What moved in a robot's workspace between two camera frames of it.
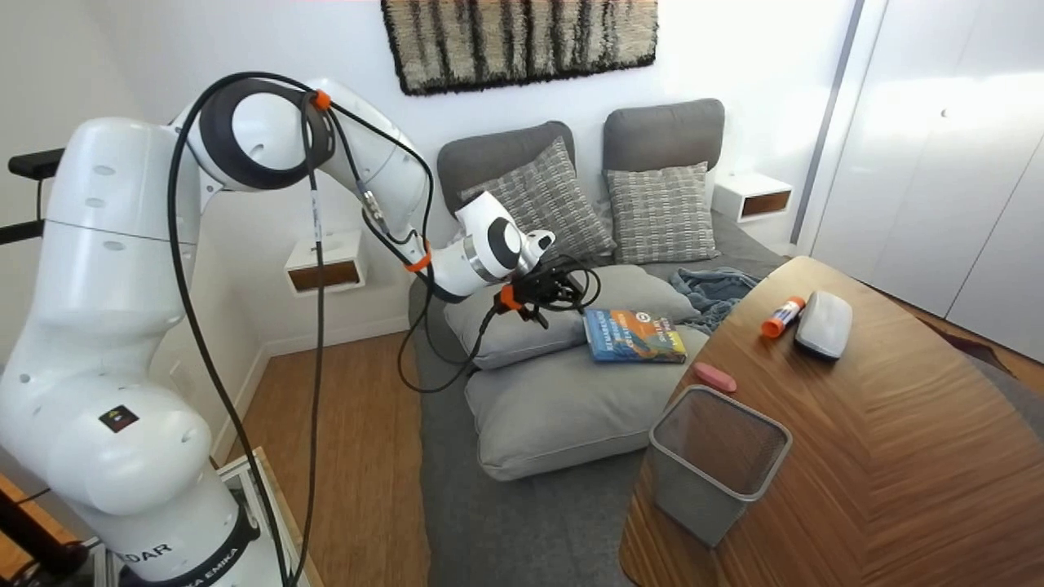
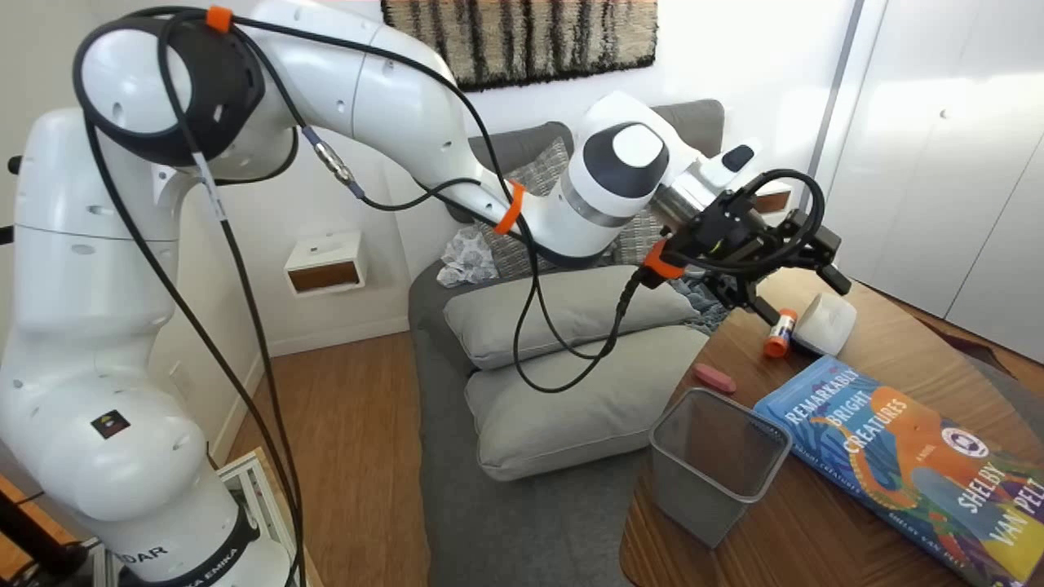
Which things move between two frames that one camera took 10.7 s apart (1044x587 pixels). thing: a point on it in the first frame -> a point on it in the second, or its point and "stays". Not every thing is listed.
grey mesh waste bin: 713,462 stays
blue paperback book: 620,337 -> 963,488
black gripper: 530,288 -> 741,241
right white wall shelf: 759,196 stays
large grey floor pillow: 565,408 stays
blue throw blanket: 707,291 stays
